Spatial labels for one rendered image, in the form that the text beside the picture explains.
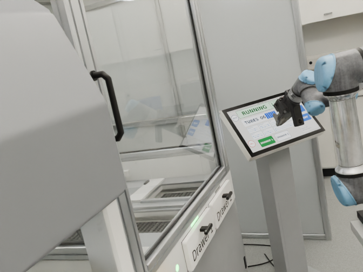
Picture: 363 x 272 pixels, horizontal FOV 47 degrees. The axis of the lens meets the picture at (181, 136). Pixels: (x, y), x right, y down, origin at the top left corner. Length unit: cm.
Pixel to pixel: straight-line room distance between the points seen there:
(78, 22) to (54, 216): 65
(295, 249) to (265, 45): 137
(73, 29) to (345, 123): 93
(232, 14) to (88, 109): 256
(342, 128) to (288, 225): 114
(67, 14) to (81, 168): 56
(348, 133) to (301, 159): 164
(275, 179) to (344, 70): 109
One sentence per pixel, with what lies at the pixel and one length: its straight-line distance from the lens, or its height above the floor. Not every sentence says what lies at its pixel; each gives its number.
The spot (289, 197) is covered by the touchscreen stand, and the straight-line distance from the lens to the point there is 249.
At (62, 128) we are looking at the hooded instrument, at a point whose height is 149.
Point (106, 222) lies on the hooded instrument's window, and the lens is 62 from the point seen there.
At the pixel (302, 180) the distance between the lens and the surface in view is 319.
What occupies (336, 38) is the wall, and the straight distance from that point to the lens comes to 494.
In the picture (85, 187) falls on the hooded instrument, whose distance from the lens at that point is 56.
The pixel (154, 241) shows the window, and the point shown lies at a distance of 131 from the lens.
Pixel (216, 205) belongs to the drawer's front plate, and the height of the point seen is 90.
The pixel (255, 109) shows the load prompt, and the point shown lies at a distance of 234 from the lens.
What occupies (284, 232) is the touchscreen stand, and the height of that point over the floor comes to 43.
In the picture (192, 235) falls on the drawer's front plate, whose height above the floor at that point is 92.
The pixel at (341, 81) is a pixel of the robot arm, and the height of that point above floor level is 135.
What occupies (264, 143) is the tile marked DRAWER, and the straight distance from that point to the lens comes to 222.
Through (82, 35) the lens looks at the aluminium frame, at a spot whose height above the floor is 163.
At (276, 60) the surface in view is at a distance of 302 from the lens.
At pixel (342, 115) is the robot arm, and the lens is 150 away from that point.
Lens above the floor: 155
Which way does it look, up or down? 11 degrees down
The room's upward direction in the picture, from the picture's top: 12 degrees counter-clockwise
